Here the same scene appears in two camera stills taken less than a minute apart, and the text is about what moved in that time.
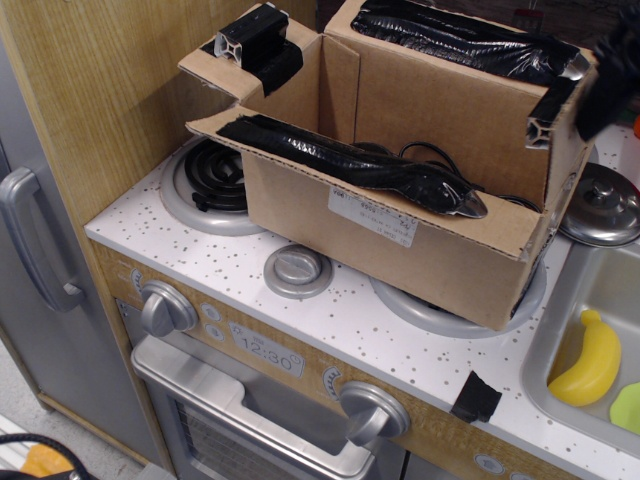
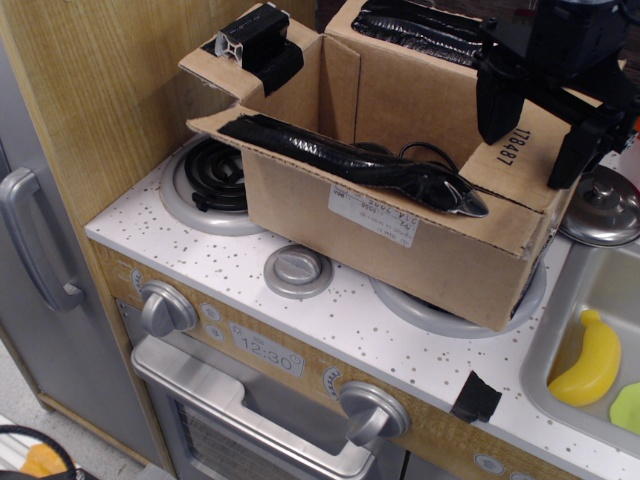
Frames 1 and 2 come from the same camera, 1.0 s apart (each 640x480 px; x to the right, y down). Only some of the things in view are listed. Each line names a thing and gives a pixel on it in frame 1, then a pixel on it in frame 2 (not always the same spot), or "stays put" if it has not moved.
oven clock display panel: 268,349 stays put
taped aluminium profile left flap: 258,43 stays put
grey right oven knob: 371,413 stays put
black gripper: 615,91 → 564,55
